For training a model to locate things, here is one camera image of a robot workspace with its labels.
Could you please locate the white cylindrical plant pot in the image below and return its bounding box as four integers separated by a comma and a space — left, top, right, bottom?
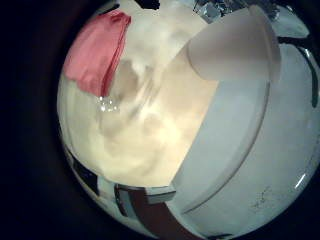
185, 4, 282, 85

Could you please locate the orange t-shirt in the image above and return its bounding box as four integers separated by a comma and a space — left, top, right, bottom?
62, 9, 132, 98

